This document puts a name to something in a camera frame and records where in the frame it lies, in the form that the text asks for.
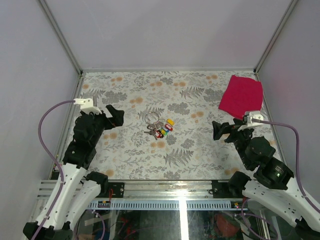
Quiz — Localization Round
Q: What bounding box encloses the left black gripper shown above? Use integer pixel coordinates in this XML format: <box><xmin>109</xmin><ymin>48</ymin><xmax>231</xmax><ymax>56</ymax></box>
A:
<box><xmin>88</xmin><ymin>105</ymin><xmax>125</xmax><ymax>147</ymax></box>

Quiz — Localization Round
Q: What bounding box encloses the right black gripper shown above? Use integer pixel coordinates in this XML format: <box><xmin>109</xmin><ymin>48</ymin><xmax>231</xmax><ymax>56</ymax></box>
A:
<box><xmin>210</xmin><ymin>117</ymin><xmax>253</xmax><ymax>168</ymax></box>

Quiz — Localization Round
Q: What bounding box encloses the yellow key tag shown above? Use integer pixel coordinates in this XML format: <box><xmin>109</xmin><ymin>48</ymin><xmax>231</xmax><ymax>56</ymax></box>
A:
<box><xmin>166</xmin><ymin>119</ymin><xmax>175</xmax><ymax>126</ymax></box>

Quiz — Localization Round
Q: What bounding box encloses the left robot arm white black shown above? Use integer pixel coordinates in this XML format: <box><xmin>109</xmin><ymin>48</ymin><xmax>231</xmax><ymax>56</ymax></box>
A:
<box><xmin>23</xmin><ymin>104</ymin><xmax>125</xmax><ymax>240</ymax></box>

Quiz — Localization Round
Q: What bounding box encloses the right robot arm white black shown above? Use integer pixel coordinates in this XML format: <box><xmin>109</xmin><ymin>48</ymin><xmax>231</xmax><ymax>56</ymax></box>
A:
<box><xmin>212</xmin><ymin>115</ymin><xmax>320</xmax><ymax>240</ymax></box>

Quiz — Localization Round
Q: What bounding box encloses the loose silver key left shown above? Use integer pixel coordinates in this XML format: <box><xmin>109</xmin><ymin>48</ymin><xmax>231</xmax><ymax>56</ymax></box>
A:
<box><xmin>144</xmin><ymin>130</ymin><xmax>154</xmax><ymax>136</ymax></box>

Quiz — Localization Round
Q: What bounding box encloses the red folded cloth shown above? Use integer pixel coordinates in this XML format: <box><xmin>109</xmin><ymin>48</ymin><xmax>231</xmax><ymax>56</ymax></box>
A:
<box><xmin>218</xmin><ymin>75</ymin><xmax>263</xmax><ymax>119</ymax></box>

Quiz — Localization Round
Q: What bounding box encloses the red window key tag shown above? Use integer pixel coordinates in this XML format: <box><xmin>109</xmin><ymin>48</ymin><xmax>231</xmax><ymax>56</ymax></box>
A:
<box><xmin>165</xmin><ymin>124</ymin><xmax>173</xmax><ymax>132</ymax></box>

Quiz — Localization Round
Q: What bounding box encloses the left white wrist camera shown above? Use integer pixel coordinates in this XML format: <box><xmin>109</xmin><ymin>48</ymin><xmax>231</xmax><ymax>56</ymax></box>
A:
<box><xmin>73</xmin><ymin>98</ymin><xmax>103</xmax><ymax>115</ymax></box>

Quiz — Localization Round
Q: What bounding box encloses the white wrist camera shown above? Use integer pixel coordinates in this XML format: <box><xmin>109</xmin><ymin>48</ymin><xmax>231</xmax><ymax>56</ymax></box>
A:
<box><xmin>73</xmin><ymin>98</ymin><xmax>103</xmax><ymax>115</ymax></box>
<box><xmin>238</xmin><ymin>111</ymin><xmax>264</xmax><ymax>131</ymax></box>

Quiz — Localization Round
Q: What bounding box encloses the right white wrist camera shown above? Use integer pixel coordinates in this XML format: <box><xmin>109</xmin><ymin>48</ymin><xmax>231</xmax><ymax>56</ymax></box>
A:
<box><xmin>238</xmin><ymin>111</ymin><xmax>264</xmax><ymax>131</ymax></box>

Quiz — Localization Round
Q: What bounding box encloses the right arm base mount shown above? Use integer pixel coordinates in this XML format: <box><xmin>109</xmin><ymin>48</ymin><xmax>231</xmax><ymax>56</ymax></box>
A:
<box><xmin>208</xmin><ymin>171</ymin><xmax>251</xmax><ymax>199</ymax></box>

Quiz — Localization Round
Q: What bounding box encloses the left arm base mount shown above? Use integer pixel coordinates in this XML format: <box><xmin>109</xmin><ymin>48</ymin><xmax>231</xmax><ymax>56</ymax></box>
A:
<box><xmin>97</xmin><ymin>182</ymin><xmax>125</xmax><ymax>199</ymax></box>

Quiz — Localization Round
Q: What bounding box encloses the aluminium front rail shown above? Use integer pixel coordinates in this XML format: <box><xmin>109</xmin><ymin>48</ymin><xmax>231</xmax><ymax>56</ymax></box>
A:
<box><xmin>37</xmin><ymin>179</ymin><xmax>307</xmax><ymax>211</ymax></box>

